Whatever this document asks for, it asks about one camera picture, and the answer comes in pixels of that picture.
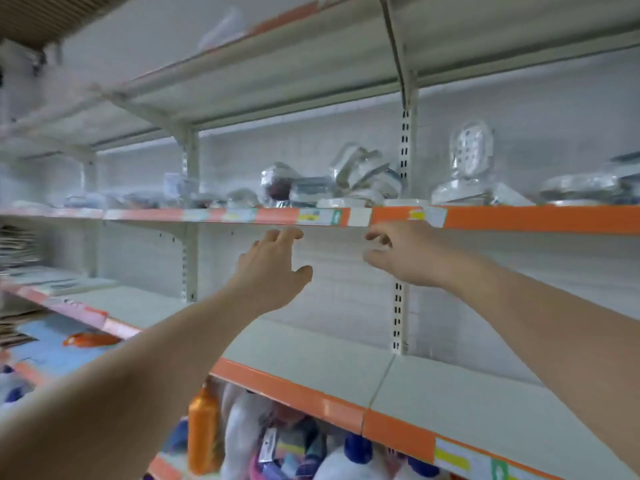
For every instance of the person's left hand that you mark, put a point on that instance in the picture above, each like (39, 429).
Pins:
(265, 280)

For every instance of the person's right hand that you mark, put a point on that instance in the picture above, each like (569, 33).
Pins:
(415, 255)

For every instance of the orange metal store shelving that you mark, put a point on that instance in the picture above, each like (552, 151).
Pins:
(300, 345)

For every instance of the soap dishes shelf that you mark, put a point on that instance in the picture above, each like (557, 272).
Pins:
(355, 170)

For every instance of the person's left forearm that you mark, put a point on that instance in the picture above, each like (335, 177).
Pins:
(110, 405)

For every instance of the person's right forearm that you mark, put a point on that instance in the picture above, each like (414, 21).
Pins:
(560, 345)

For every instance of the yellow shelf price label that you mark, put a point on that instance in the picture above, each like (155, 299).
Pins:
(460, 460)

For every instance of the white label green arrow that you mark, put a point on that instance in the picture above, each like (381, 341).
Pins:
(322, 217)
(240, 215)

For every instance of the white plastic jug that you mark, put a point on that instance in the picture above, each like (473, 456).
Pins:
(245, 435)

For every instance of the orange packaged item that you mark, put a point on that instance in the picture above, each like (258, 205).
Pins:
(92, 340)

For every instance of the white flat carton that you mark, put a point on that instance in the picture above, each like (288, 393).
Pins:
(75, 287)

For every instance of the white jug blue cap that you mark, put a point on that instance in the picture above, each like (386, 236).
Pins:
(425, 469)
(350, 465)

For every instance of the stack of flat cartons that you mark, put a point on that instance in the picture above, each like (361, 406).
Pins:
(15, 250)

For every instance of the clear plastic package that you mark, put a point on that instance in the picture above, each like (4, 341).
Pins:
(225, 30)

